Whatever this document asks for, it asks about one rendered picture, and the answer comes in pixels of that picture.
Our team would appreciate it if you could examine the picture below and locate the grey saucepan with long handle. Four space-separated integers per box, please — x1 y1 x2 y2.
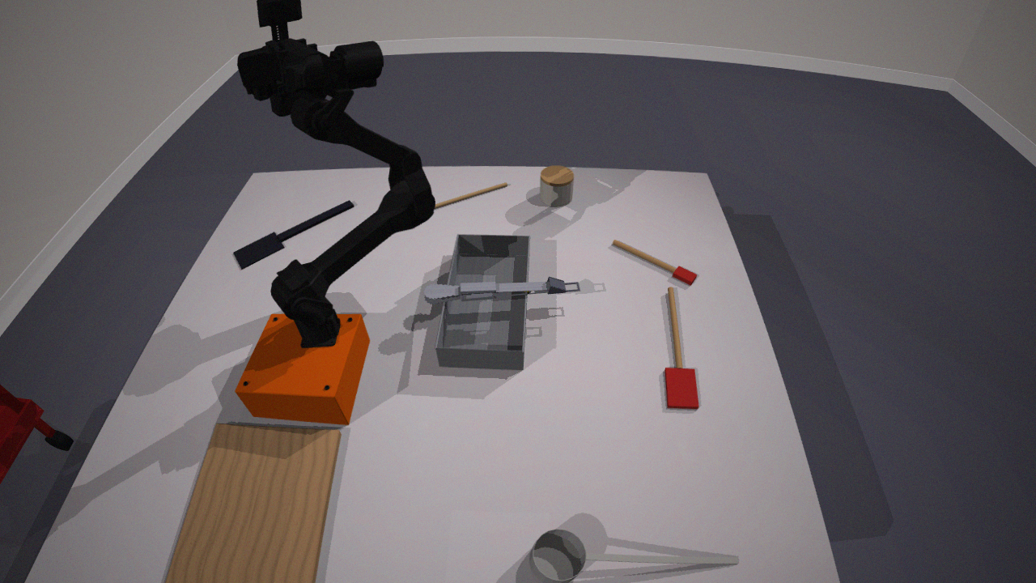
529 529 738 583

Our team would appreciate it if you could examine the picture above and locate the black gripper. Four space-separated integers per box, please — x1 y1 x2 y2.
257 0 318 117

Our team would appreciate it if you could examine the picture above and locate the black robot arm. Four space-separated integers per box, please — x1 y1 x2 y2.
237 40 435 348

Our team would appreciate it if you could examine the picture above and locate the grey cylindrical jar with tan lid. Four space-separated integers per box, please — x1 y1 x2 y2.
540 165 574 206

